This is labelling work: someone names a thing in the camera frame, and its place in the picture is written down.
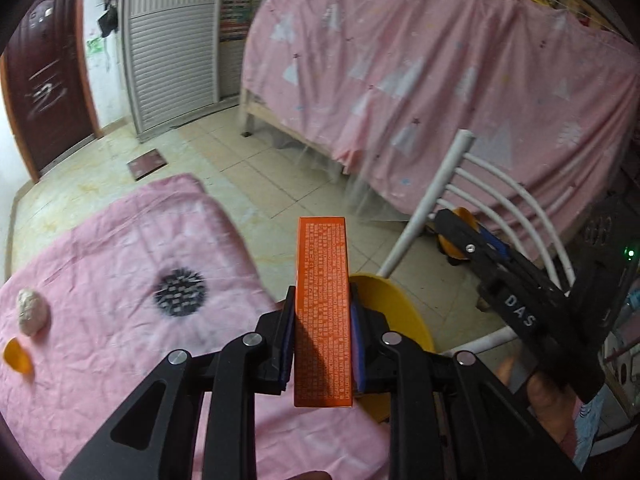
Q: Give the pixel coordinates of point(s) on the dark red door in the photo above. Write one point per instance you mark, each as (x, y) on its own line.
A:
(45, 60)

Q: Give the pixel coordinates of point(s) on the orange cardboard box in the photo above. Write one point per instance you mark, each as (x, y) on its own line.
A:
(322, 310)

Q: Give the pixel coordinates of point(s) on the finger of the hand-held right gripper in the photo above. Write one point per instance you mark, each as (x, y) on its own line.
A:
(457, 235)
(495, 245)

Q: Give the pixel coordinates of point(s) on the green wall sticker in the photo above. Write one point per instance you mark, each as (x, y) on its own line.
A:
(94, 45)

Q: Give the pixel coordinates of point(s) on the colourful wall chart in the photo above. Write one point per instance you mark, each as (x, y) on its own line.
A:
(240, 5)

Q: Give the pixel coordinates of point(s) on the wooden bed frame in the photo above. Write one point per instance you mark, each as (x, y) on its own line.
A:
(248, 110)

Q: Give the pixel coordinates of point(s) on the orange peel piece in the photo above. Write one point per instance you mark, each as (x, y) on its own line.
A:
(17, 357)

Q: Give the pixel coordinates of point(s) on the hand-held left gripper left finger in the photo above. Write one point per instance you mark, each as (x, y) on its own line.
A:
(287, 340)

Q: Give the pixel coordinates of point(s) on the pink printed bed curtain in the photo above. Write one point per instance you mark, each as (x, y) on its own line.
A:
(400, 60)

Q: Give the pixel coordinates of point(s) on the maroon floor mat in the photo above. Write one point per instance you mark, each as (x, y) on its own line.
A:
(146, 165)

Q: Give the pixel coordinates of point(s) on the black hanging bag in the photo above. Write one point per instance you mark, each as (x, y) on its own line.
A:
(107, 22)

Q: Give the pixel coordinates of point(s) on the black spiky ball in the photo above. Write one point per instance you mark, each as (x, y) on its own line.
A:
(179, 292)

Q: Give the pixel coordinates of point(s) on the pink tablecloth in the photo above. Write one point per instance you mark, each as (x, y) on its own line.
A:
(125, 240)

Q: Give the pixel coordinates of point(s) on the white shutter wardrobe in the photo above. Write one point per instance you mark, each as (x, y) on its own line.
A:
(170, 50)

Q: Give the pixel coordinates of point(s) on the beige crumpled lump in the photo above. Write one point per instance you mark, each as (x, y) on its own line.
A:
(32, 312)

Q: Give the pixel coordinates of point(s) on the white mesh bed net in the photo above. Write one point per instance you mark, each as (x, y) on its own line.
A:
(360, 190)

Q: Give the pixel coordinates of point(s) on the yellow plastic bin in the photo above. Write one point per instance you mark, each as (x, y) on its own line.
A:
(395, 305)

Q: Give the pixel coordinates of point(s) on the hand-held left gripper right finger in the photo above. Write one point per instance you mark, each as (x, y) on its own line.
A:
(358, 350)

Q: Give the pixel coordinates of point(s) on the person's right hand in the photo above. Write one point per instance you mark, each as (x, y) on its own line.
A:
(550, 405)

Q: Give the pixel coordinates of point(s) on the white metal chair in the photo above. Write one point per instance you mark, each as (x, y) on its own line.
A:
(462, 147)

